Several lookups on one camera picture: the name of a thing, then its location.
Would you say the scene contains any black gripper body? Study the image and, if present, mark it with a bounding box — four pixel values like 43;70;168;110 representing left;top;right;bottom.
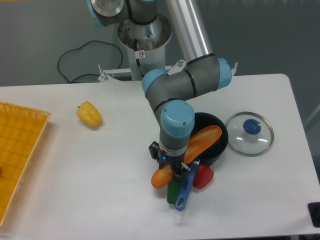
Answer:
157;150;186;175

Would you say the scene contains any long orange toy bread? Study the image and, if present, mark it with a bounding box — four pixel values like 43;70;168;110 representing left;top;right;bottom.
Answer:
151;125;223;189

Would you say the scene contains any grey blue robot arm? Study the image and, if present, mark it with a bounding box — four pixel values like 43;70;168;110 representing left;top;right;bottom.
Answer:
87;0;232;177

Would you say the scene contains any green toy bell pepper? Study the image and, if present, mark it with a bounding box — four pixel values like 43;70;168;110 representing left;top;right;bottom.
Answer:
167;178;183;205

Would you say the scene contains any red toy bell pepper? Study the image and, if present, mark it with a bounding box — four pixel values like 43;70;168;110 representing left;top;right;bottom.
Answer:
192;164;215;189

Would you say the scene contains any glass lid blue knob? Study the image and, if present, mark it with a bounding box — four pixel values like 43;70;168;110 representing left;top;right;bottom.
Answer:
225;111;275;157

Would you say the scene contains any yellow toy bell pepper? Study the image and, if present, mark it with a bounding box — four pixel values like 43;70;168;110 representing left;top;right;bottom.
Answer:
76;101;103;129

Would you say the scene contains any black object table corner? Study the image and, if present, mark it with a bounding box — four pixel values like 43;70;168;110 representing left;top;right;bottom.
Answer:
307;202;320;228

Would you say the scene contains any yellow plastic basket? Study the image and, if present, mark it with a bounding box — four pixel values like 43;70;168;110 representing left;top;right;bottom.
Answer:
0;102;51;225

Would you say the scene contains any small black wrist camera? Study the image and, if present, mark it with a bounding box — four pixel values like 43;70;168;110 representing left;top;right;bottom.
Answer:
148;141;160;161

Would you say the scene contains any black pot blue handle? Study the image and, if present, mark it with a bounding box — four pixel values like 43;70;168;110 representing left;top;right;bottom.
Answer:
173;112;229;211

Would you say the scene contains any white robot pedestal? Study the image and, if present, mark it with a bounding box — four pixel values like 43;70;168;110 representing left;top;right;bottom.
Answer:
97;14;238;83

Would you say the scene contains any black cable on floor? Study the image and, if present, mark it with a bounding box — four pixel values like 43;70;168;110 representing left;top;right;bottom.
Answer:
57;40;124;84

